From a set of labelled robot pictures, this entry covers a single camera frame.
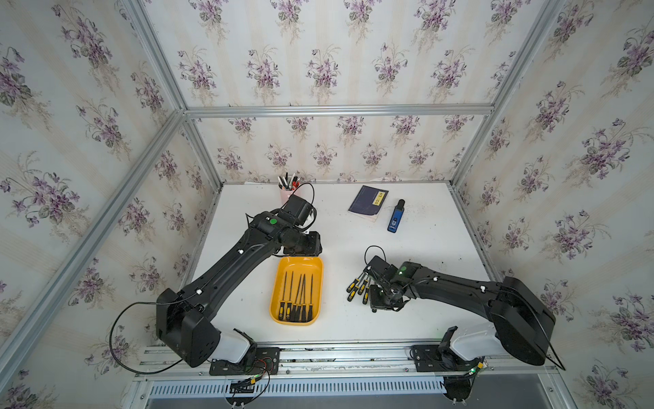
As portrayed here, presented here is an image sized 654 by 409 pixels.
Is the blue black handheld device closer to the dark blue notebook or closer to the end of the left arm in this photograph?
the dark blue notebook

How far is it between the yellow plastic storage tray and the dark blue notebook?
320 mm

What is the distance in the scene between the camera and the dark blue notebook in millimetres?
1094

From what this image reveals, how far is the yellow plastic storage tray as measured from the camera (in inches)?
32.1

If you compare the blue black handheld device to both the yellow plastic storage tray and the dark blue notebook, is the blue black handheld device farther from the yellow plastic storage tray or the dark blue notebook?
the yellow plastic storage tray

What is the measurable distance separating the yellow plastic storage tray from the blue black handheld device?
355 mm

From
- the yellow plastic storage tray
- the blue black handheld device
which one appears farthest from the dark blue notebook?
the yellow plastic storage tray

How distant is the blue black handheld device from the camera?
3.44 ft

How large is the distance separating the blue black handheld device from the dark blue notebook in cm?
7
